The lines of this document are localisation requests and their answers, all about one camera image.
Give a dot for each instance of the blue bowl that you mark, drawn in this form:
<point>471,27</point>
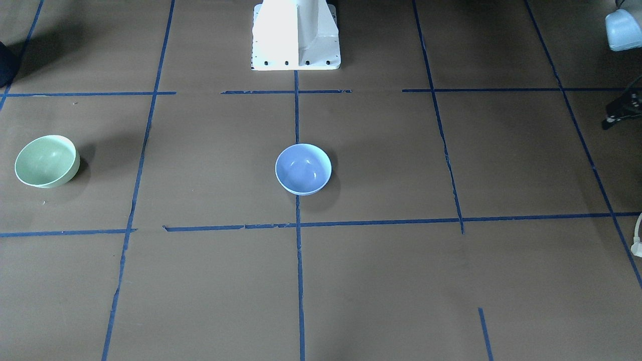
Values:
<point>303,169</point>

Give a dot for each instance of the green bowl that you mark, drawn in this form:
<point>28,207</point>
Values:
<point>47,162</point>

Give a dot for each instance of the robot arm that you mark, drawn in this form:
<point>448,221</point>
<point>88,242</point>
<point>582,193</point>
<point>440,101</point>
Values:
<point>623,26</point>

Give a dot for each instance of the white camera mast pedestal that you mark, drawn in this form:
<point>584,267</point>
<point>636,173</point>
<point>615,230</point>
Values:
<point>295,36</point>

